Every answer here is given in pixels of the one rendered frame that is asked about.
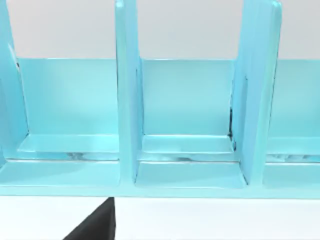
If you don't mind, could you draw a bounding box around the light blue upright rack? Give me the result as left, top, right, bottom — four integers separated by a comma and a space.
0, 0, 320, 198

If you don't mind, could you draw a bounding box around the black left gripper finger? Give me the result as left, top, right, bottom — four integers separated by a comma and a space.
62, 196, 117, 240

